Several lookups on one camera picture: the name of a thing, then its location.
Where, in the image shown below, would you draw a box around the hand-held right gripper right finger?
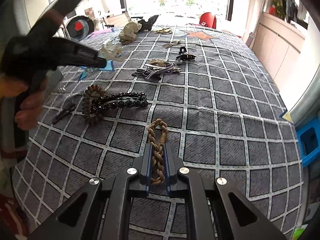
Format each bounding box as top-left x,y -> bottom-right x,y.
164,145 -> 288,240

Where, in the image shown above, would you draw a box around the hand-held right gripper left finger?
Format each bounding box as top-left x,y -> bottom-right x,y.
30,144 -> 153,240

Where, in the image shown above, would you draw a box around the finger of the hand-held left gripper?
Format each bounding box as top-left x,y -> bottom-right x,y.
85,54 -> 108,69

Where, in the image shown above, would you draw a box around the tan braided hair tie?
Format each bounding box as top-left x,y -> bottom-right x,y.
146,118 -> 168,184

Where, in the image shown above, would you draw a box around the clear flower hair accessory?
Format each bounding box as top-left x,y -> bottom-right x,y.
99,41 -> 124,62

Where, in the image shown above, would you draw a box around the brown spiral hair tie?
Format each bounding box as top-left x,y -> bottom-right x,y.
82,85 -> 107,124

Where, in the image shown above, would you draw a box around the black claw hair clip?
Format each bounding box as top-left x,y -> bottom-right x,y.
176,46 -> 197,62

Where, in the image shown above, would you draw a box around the person's left hand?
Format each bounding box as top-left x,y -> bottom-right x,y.
0,76 -> 52,130

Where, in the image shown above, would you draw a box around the white washing machine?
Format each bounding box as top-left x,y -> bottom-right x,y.
61,14 -> 97,42

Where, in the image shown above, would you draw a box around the cream polka dot scrunchie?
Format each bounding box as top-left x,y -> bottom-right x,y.
118,21 -> 140,44

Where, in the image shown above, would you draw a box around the black flat hair clip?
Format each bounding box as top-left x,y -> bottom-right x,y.
132,70 -> 163,82

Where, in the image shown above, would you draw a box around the folding chair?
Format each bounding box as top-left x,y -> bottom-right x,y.
101,12 -> 132,28

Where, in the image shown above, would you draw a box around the black beaded hair clip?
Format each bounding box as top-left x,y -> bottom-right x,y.
89,92 -> 148,113

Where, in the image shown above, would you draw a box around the small black hair clip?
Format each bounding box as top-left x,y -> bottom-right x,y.
52,101 -> 77,125

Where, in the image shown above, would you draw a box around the black hair bow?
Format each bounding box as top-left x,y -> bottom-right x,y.
137,14 -> 160,32

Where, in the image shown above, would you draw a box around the grey checked blanket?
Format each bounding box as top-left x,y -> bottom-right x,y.
11,24 -> 304,240

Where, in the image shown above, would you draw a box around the bronze hair clip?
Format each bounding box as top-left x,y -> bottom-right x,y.
162,40 -> 182,48

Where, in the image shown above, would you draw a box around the red chair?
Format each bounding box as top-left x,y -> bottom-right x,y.
199,12 -> 217,29

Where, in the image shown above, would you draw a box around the blue plastic stool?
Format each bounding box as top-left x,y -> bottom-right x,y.
296,126 -> 320,168

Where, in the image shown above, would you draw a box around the white curtain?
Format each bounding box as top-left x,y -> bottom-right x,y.
246,0 -> 264,44

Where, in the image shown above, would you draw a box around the beige cabinet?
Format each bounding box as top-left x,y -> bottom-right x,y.
251,12 -> 307,80

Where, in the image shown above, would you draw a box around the yellow flower bouquet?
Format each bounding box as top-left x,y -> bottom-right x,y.
266,0 -> 285,18

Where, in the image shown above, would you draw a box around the hanging clothes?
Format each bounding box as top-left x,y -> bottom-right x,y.
282,0 -> 308,23

